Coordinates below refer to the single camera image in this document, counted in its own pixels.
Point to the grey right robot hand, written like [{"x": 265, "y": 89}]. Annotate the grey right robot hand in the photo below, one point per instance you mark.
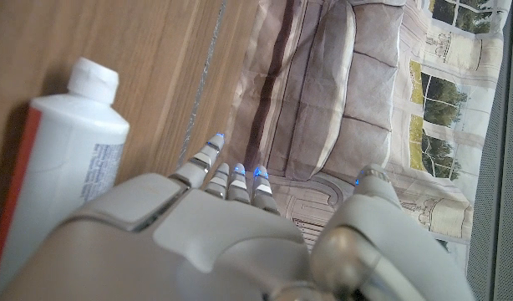
[{"x": 223, "y": 234}]

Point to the printed living room backdrop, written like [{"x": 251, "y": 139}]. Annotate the printed living room backdrop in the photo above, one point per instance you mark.
[{"x": 323, "y": 92}]

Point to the white toothpaste tube red stripe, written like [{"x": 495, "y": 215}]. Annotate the white toothpaste tube red stripe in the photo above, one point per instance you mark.
[{"x": 60, "y": 150}]

